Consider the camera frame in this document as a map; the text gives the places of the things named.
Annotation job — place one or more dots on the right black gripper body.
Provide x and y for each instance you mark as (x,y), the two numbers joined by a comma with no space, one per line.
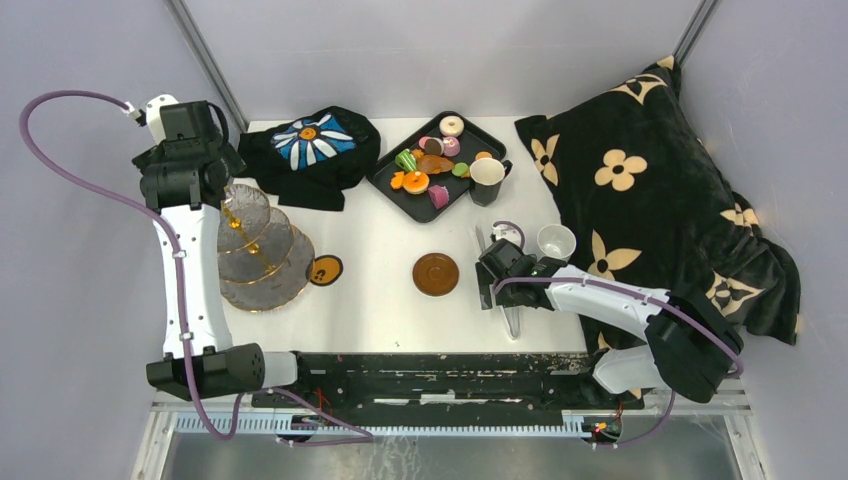
(485,279)

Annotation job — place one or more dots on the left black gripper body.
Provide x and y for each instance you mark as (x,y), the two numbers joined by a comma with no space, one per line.
(216,157)

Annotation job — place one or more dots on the metal tongs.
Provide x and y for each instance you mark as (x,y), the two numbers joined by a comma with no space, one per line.
(511,318)

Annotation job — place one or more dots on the orange donut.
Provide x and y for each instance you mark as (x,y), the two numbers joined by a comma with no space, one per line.
(416,183)

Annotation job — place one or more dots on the green cake slice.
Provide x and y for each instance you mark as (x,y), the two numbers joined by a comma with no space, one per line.
(406,161)

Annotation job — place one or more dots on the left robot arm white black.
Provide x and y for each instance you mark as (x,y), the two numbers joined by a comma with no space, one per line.
(199,358)

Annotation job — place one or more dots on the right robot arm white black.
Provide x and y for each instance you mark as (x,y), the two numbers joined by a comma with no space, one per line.
(685,344)

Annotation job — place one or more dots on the brown round coaster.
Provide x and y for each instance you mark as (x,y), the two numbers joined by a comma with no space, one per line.
(435,274)

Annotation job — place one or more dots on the white mug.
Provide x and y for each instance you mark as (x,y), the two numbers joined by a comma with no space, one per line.
(556,241)

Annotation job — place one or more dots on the black paper cup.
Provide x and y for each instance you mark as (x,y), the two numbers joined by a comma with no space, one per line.
(487,175)

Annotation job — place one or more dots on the green macaron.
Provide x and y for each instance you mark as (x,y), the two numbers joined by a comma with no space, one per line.
(461,170)

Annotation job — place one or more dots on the black flower-print cloth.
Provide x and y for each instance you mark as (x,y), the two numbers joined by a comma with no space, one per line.
(309,162)

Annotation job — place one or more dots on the black serving tray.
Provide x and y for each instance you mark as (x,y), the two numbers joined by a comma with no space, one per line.
(419,207)

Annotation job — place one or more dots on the pink frosted cupcake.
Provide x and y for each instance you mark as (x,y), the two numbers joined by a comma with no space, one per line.
(451,146)

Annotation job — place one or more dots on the orange flower cookie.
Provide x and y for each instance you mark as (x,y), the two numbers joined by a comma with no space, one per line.
(397,180)

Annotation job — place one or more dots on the black floral blanket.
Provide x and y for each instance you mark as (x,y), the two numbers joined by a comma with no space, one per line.
(649,207)

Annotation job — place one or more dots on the orange black round coaster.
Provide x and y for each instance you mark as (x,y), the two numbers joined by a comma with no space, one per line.
(326,270)

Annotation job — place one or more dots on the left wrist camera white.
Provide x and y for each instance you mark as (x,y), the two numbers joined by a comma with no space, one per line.
(150,115)

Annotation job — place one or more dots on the white ring donut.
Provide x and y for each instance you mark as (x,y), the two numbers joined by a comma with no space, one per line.
(451,126)

